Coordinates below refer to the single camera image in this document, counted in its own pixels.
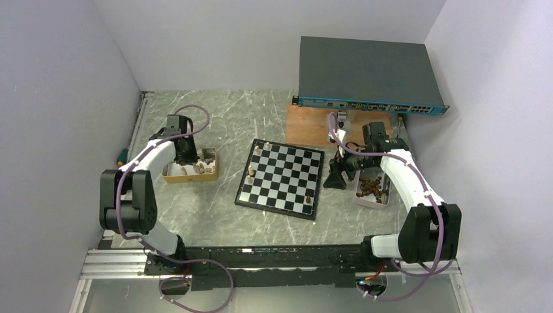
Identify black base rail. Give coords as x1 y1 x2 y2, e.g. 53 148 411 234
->
144 244 396 291

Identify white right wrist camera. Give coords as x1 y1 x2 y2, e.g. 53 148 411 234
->
328 128 347 147

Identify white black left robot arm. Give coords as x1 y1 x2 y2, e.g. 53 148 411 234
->
99 114 198 274

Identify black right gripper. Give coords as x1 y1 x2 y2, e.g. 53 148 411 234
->
323 143 377 190

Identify metal bracket with knob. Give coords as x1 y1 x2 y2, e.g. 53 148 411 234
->
335 111 351 132

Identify aluminium frame rail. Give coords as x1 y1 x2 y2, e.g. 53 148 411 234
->
68 91 155 313

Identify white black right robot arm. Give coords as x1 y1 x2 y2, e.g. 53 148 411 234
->
323 121 462 271

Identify gold metal tin tray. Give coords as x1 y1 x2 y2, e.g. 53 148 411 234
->
162 148 219 183

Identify wooden board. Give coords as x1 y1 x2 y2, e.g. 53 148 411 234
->
285 104 398 147

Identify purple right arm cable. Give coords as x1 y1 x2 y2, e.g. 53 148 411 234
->
327 113 455 302

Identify black and white chessboard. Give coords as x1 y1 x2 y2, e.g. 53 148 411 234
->
234 138 325 220

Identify blue grey network switch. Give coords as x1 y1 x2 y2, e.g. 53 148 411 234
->
292 36 449 116

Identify pink plastic tray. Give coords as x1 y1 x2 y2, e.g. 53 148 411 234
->
353 168 391 210

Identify green orange screwdriver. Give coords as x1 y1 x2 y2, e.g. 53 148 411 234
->
116 148 128 166

